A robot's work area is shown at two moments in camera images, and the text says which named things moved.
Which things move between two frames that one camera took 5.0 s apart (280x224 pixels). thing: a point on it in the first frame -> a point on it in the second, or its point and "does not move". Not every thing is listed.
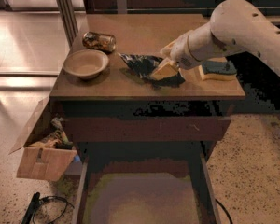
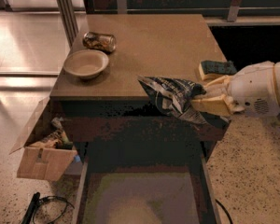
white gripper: [181, 51] -> [253, 89]
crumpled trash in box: [56, 139] does not move
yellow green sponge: [224, 69] does not move
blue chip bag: [146, 66] -> [175, 97]
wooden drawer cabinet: [123, 101] does not move
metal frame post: [64, 3] does not move
